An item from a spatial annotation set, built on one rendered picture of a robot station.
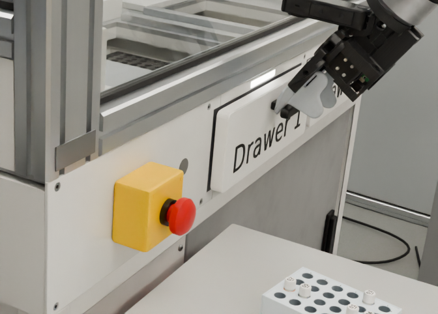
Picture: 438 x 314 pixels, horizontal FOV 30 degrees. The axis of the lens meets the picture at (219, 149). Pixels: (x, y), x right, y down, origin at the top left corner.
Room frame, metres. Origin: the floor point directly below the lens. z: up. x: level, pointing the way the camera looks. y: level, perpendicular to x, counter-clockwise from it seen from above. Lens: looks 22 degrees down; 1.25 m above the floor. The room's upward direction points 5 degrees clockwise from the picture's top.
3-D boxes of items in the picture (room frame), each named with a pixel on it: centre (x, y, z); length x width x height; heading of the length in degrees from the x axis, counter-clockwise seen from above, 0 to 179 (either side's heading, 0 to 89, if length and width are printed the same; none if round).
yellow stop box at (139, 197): (0.77, 0.07, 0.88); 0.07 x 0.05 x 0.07; 155
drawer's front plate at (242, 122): (1.07, -0.06, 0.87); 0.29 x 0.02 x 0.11; 155
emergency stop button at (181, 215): (0.75, 0.04, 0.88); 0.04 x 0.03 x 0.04; 155
